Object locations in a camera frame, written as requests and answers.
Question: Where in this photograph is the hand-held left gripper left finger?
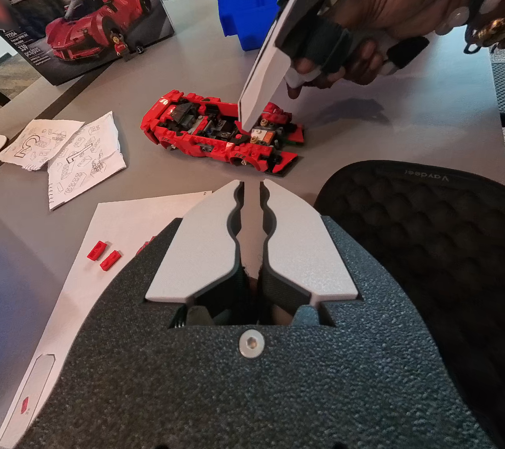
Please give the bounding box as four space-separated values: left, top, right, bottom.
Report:
144 179 244 304

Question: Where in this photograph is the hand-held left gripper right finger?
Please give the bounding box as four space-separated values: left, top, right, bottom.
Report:
259 179 360 307

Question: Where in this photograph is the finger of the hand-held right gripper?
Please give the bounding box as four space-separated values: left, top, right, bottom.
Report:
238 15 292 131

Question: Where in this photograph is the red toy brick car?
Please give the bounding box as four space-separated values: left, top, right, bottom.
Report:
141 90 305 178

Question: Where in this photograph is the white instruction booklet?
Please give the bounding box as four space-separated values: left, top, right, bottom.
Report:
0 190 214 449

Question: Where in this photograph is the black padded seat cushion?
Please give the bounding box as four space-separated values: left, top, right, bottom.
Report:
314 160 505 449

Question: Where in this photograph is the printed white paper bag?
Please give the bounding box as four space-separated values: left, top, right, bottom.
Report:
47 111 127 211
0 119 85 172

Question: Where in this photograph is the toy car set box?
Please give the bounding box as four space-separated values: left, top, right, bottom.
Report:
0 0 175 86

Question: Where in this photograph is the beaded bracelet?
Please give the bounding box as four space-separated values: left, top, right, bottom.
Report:
436 0 505 56

